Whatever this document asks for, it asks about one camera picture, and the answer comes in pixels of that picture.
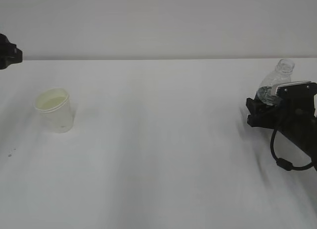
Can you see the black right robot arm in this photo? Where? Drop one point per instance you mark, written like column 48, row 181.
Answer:
column 309, row 147

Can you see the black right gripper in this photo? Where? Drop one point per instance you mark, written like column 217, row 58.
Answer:
column 295, row 119

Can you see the white paper cup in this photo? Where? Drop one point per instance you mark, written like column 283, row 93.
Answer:
column 54, row 107

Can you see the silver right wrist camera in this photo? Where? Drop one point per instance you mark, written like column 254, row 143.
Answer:
column 294, row 90

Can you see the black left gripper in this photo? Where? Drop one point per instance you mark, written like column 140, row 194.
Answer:
column 9, row 53

